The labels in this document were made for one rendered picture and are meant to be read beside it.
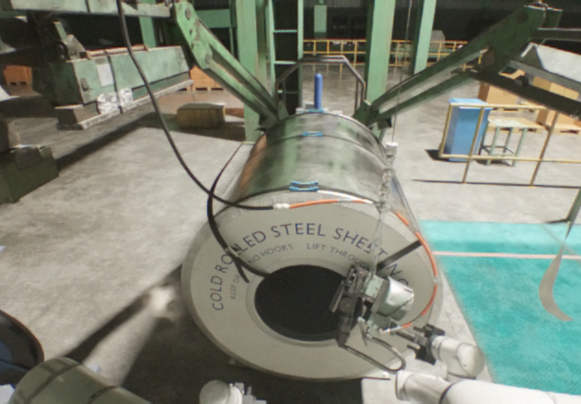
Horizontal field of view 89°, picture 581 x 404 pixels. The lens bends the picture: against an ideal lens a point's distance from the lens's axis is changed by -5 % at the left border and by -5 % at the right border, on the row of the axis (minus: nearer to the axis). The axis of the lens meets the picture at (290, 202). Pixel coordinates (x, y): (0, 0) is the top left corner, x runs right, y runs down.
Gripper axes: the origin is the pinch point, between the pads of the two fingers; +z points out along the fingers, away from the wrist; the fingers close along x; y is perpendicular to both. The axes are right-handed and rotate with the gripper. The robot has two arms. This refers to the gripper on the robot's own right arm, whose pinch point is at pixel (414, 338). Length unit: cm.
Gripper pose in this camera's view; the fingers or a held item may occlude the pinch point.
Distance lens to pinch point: 143.5
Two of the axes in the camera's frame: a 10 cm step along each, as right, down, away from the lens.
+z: -1.6, 2.1, 9.6
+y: -9.0, -4.4, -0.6
